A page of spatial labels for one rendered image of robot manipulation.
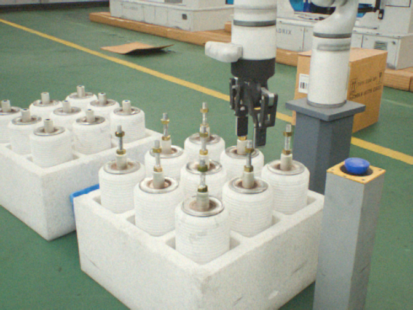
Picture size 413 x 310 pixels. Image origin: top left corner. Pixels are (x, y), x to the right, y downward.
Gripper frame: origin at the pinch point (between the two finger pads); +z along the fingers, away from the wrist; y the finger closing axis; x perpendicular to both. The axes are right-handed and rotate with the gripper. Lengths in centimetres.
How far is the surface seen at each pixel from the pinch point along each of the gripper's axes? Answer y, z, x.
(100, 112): 62, 11, 16
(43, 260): 29, 35, 37
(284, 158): 4.0, 7.8, -9.9
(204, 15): 326, 14, -123
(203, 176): -4.8, 4.3, 11.1
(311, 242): -2.6, 24.2, -13.4
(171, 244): -0.9, 18.6, 15.8
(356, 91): 73, 18, -84
